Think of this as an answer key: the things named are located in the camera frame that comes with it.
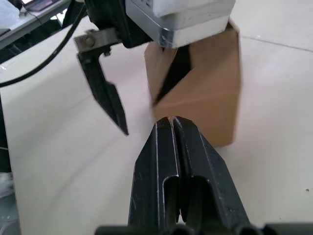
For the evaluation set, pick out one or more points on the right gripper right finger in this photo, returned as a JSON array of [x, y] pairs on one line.
[[207, 176]]

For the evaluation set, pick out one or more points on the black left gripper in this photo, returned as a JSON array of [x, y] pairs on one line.
[[110, 19]]

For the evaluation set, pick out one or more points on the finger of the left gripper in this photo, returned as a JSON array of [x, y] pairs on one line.
[[179, 71]]

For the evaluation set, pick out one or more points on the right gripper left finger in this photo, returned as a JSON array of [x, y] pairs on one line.
[[151, 171]]

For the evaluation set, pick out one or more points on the brown cardboard box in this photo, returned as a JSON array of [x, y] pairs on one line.
[[207, 85]]

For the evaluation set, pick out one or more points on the grey background desk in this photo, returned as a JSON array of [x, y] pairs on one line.
[[22, 29]]

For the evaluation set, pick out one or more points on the dark flat screen device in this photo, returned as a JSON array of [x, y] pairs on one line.
[[38, 4]]

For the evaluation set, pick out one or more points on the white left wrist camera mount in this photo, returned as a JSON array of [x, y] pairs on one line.
[[195, 24]]

